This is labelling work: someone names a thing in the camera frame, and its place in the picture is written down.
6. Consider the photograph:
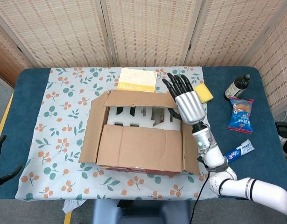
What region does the red cardboard shipping box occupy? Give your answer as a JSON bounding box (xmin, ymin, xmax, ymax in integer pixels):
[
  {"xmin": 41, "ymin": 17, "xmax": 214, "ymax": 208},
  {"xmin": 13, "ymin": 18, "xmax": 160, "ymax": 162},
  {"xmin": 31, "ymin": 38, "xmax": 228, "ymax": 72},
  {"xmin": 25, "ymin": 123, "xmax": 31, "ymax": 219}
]
[{"xmin": 78, "ymin": 89, "xmax": 202, "ymax": 179}]

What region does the white blue toothpaste tube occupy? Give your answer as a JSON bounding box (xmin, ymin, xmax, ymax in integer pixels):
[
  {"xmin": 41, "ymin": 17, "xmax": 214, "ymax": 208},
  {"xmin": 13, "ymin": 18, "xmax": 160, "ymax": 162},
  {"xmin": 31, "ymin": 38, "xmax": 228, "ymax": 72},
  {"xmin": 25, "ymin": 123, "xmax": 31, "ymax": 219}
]
[{"xmin": 224, "ymin": 139, "xmax": 255, "ymax": 163}]

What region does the yellow floor tape strip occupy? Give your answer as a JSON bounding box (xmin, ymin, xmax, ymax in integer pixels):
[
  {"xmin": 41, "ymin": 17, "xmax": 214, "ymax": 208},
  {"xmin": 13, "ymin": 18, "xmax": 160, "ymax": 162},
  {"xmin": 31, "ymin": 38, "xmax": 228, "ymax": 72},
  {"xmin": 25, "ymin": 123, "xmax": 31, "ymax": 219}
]
[
  {"xmin": 0, "ymin": 93, "xmax": 14, "ymax": 140},
  {"xmin": 63, "ymin": 211, "xmax": 73, "ymax": 224}
]

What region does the black plastic bin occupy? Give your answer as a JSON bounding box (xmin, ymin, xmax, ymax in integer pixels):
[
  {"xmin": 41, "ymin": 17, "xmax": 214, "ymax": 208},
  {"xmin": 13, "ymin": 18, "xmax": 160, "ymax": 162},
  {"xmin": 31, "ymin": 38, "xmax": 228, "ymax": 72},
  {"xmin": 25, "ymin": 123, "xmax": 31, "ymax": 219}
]
[{"xmin": 275, "ymin": 121, "xmax": 287, "ymax": 138}]

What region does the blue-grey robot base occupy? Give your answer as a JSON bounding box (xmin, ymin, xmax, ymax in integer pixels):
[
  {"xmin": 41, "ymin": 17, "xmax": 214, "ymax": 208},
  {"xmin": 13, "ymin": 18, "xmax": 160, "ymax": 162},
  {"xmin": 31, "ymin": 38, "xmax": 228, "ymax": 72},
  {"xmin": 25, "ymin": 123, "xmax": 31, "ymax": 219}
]
[{"xmin": 91, "ymin": 199, "xmax": 192, "ymax": 224}]

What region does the floral print tablecloth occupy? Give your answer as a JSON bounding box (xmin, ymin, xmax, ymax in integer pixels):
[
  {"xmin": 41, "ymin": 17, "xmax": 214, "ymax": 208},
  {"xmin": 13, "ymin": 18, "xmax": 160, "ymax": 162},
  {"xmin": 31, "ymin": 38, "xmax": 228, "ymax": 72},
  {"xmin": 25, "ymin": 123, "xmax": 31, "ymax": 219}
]
[{"xmin": 14, "ymin": 66, "xmax": 220, "ymax": 201}]

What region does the dark glass bottle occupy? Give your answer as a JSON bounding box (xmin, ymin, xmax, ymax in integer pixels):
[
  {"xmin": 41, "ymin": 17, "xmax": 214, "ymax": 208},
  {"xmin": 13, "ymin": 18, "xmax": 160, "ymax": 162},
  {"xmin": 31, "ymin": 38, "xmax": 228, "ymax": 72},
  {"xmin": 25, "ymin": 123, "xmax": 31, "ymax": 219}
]
[{"xmin": 224, "ymin": 73, "xmax": 252, "ymax": 101}]

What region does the white foam insert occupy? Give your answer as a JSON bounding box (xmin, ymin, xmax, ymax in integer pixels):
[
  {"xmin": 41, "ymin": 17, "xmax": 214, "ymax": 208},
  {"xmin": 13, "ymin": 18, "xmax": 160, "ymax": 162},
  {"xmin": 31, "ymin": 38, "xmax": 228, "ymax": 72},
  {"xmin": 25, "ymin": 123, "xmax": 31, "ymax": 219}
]
[{"xmin": 107, "ymin": 106, "xmax": 183, "ymax": 131}]

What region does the yellow and cream book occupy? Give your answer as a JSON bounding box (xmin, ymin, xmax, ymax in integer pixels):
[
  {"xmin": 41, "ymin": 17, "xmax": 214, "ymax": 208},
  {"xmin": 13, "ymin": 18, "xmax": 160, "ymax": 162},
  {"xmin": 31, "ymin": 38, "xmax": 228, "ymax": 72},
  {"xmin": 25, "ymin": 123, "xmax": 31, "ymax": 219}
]
[{"xmin": 117, "ymin": 67, "xmax": 158, "ymax": 93}]

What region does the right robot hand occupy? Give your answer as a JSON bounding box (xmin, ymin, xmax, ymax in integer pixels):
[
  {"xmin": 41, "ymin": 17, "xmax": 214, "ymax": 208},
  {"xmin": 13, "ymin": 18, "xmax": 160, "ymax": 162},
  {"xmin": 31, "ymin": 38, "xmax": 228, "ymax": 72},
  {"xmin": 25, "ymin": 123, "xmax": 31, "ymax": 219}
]
[{"xmin": 161, "ymin": 72, "xmax": 207, "ymax": 126}]

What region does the blue snack bag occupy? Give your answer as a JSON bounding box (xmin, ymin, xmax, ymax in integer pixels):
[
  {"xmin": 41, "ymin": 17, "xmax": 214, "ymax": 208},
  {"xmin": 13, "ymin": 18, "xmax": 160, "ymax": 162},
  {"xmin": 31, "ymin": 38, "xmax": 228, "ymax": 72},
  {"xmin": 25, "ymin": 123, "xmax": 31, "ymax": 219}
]
[{"xmin": 227, "ymin": 97, "xmax": 255, "ymax": 135}]

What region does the black and white shoe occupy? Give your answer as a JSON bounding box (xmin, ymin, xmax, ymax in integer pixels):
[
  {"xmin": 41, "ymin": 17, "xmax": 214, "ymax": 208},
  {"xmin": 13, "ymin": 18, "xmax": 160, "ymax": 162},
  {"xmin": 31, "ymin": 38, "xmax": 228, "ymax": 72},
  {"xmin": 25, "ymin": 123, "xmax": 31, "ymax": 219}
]
[{"xmin": 278, "ymin": 135, "xmax": 287, "ymax": 157}]

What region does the yellow sponge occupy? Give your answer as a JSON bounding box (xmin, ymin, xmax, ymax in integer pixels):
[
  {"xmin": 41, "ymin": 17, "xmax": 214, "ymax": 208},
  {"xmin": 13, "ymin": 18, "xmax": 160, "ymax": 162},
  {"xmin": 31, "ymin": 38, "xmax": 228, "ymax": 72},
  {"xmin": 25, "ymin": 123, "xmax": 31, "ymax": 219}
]
[{"xmin": 194, "ymin": 84, "xmax": 214, "ymax": 103}]

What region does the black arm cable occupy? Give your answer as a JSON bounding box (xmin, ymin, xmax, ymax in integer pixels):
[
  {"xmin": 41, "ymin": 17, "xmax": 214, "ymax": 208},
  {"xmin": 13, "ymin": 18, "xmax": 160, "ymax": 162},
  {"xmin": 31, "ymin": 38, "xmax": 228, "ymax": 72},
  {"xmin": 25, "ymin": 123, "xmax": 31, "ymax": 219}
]
[{"xmin": 189, "ymin": 172, "xmax": 210, "ymax": 224}]

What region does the woven folding screen panel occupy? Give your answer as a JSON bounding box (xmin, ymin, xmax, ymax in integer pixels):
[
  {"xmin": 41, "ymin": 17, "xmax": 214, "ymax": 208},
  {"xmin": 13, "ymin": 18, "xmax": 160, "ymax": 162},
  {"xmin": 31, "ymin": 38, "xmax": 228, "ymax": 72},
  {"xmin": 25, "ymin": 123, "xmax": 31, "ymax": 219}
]
[
  {"xmin": 184, "ymin": 0, "xmax": 287, "ymax": 67},
  {"xmin": 100, "ymin": 0, "xmax": 203, "ymax": 68},
  {"xmin": 245, "ymin": 2, "xmax": 287, "ymax": 115},
  {"xmin": 0, "ymin": 0, "xmax": 115, "ymax": 68},
  {"xmin": 0, "ymin": 17, "xmax": 34, "ymax": 88}
]

